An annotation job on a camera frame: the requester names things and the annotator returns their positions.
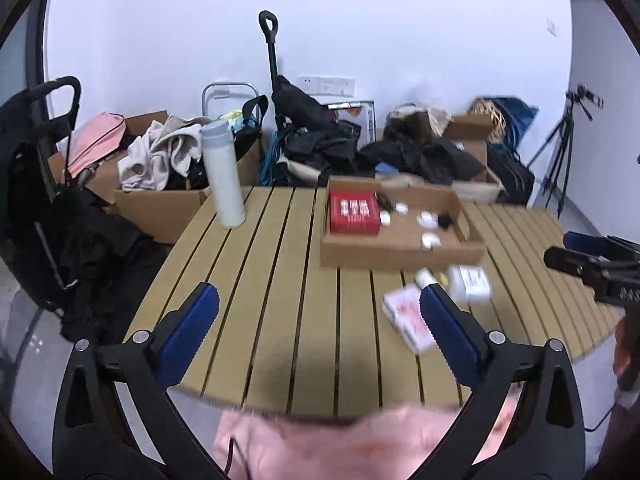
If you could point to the white metal frame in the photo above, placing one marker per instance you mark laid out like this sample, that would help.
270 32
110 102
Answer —
225 85

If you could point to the blue bag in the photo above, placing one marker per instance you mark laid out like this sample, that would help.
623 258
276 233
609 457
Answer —
520 115

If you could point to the person's right forearm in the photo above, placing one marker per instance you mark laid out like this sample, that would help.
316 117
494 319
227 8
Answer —
630 355

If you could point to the large cardboard box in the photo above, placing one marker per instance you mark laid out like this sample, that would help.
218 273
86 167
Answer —
150 215

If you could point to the shallow cardboard tray box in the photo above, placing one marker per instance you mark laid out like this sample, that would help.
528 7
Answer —
400 255

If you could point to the black ball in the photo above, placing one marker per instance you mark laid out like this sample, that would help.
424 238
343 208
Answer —
444 221

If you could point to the wicker basket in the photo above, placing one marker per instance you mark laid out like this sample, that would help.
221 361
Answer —
492 115

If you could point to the black suitcase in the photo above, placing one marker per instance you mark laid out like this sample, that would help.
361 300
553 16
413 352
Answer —
515 175

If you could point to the black tripod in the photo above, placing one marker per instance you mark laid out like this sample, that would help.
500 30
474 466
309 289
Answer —
567 130

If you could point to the thick white round lid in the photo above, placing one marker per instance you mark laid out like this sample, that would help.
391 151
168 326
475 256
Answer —
431 240

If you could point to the beige clothes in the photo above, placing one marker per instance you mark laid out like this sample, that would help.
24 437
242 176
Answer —
160 155

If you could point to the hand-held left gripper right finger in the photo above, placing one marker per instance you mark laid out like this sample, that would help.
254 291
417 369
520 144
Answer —
450 335

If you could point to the black folding trolley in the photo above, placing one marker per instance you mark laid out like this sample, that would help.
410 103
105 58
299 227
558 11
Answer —
300 105

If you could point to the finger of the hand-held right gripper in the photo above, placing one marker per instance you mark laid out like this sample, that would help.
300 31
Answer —
590 245
610 282

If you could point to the white tube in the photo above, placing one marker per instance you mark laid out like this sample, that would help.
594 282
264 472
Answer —
425 276

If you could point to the open cardboard box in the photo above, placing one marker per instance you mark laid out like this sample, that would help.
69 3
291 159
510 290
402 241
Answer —
470 127

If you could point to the small dark item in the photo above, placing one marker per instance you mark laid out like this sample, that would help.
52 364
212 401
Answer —
385 201

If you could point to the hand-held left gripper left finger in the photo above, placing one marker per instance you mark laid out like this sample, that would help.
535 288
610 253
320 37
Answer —
192 330

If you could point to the pink cloth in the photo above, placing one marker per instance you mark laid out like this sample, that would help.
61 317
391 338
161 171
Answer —
325 445

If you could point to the white thermos bottle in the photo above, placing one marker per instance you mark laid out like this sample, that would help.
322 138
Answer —
222 180

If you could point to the black cloth heap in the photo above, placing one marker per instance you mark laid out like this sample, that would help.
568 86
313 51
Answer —
440 160

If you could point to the black tote bag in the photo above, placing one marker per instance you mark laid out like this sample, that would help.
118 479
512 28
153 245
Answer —
255 105

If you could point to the white wall socket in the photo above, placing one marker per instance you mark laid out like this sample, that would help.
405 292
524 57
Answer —
325 86

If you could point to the pink card packet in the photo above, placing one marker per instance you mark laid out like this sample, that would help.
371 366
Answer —
405 315

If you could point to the thin white round lid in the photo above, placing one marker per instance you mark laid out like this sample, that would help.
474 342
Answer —
426 219

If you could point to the beige crumpled bag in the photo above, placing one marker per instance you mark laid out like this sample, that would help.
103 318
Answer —
440 117

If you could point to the black stroller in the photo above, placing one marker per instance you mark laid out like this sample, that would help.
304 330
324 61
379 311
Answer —
25 195

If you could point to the small white cap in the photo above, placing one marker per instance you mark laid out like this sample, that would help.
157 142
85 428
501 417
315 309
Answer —
385 218

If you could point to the red box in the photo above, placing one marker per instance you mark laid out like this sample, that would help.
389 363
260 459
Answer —
353 215

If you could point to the translucent labelled bottle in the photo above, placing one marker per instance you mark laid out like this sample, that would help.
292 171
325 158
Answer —
470 283

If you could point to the printed appliance box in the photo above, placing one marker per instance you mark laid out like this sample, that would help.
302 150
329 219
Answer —
367 120

